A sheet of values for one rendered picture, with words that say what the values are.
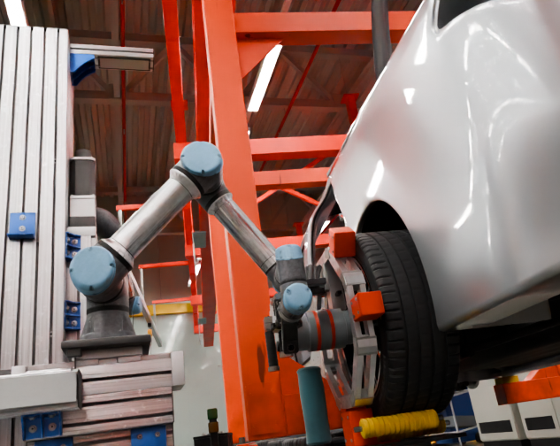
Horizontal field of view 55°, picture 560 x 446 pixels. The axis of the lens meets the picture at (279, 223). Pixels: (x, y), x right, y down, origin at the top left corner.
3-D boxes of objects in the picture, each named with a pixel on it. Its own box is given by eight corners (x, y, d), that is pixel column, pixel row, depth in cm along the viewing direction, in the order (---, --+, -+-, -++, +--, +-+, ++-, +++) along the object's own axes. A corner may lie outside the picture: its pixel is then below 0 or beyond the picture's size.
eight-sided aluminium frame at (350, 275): (389, 400, 157) (355, 227, 177) (367, 403, 156) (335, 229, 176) (345, 411, 207) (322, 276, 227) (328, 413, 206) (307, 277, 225)
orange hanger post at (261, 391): (287, 435, 216) (228, -24, 306) (249, 442, 214) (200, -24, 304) (282, 436, 233) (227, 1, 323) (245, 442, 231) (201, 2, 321)
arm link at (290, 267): (272, 257, 156) (277, 293, 152) (274, 243, 146) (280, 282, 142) (298, 254, 158) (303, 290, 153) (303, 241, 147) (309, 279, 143)
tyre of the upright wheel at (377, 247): (437, 205, 173) (374, 251, 236) (367, 211, 169) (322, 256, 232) (481, 421, 156) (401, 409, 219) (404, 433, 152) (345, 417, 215)
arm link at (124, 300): (133, 312, 159) (131, 269, 164) (125, 301, 146) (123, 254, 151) (90, 317, 157) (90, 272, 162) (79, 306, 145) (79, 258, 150)
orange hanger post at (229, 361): (251, 441, 393) (220, 149, 483) (225, 444, 390) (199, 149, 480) (249, 441, 410) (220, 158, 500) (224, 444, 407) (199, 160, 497)
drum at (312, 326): (359, 342, 183) (351, 303, 188) (297, 349, 179) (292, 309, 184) (349, 349, 196) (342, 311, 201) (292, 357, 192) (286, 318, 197)
